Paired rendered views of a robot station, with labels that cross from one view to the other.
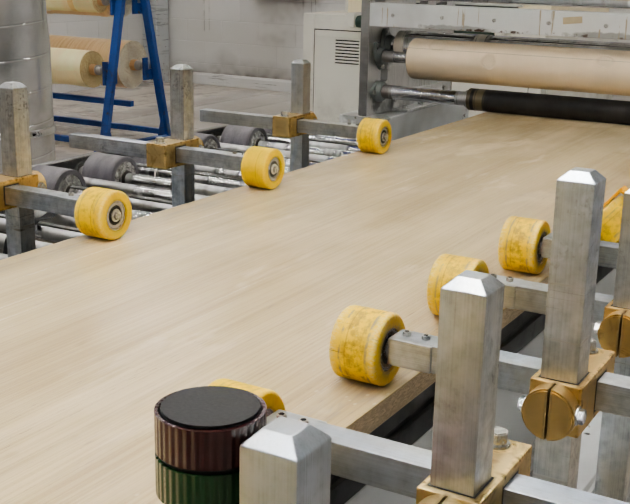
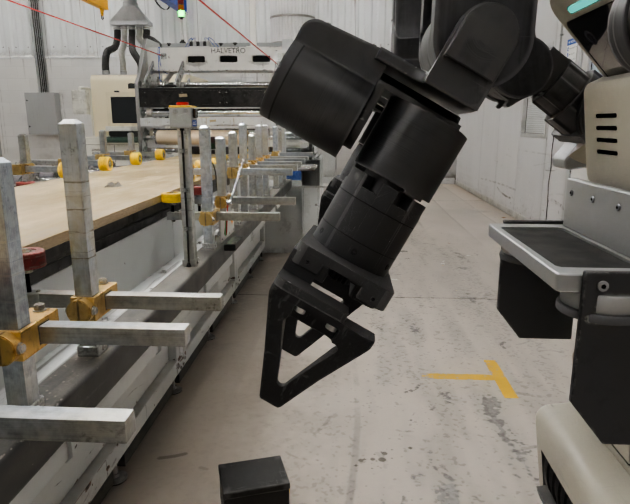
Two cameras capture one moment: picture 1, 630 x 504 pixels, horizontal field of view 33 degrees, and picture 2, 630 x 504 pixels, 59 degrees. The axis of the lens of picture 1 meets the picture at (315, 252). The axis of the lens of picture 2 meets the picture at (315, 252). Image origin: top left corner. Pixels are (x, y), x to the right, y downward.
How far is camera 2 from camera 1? 191 cm
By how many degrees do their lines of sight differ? 26
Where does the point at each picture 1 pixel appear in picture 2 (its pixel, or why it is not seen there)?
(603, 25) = (222, 122)
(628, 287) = (251, 155)
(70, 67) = not seen: outside the picture
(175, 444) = not seen: hidden behind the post
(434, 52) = (166, 134)
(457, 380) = (232, 148)
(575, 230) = (242, 134)
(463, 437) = (234, 157)
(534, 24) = (200, 122)
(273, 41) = (46, 156)
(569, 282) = (242, 144)
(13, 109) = not seen: hidden behind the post
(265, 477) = (219, 142)
